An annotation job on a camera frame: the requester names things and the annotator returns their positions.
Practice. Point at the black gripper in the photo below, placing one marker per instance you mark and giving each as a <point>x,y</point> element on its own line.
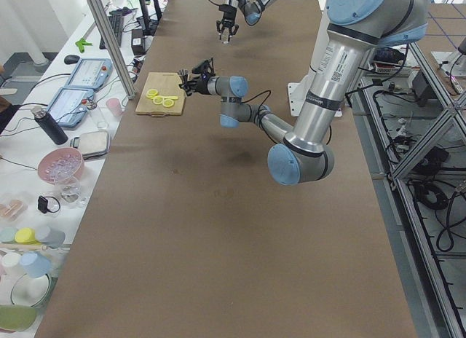
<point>201,85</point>
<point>228,14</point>

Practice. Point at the clear glass cup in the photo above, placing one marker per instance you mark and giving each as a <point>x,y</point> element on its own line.
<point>225,37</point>

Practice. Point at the steel double jigger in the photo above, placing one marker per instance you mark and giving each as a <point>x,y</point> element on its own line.
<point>183,74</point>

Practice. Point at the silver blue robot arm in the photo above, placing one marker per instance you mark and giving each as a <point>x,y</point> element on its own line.
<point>299,153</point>
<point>251,11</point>

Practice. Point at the pink plastic cup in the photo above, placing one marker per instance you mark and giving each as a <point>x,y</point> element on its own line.
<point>114,106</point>

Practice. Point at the grey cup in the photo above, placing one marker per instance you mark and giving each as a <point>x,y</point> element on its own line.
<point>52,237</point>

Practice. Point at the yellow cup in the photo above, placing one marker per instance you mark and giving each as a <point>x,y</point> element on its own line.
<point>26,236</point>

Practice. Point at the green cup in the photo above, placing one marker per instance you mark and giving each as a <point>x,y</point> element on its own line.
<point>7,235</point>

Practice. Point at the light blue cup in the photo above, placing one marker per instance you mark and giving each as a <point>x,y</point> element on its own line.
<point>35,264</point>

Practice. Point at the lemon slice near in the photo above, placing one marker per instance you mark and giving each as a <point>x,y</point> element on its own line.
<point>168,103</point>

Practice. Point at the bamboo cutting board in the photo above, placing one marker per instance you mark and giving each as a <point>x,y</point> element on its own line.
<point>167,85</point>

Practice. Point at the lemon slice middle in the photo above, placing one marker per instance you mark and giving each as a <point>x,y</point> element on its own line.
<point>158,100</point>

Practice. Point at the upper blue teach pendant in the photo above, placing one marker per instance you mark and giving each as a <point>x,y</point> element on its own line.
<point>90,73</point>

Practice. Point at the blue teach pendant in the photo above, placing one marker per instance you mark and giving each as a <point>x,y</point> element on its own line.
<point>68,107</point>
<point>90,73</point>

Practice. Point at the black keyboard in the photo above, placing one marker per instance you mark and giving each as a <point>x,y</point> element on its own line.
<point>116,21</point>

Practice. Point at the silver rectangular tray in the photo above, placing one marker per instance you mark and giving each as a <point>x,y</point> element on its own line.
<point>92,145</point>

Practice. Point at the lower blue teach pendant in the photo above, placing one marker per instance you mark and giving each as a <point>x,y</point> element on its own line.
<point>68,107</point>

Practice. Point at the black computer mouse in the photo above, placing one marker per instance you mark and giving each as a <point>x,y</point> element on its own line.
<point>71,59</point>

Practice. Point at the black water bottle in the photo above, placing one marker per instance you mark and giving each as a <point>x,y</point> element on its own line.
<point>48,124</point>

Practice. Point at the pink bowl with ice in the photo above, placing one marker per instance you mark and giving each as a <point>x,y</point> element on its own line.
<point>61,163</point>

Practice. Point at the empty wine glass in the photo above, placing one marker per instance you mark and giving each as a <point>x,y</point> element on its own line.
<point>69,187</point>

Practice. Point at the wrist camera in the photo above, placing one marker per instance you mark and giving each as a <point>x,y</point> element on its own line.
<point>204,68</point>

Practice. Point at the aluminium frame post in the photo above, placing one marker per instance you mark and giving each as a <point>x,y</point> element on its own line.
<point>106,31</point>

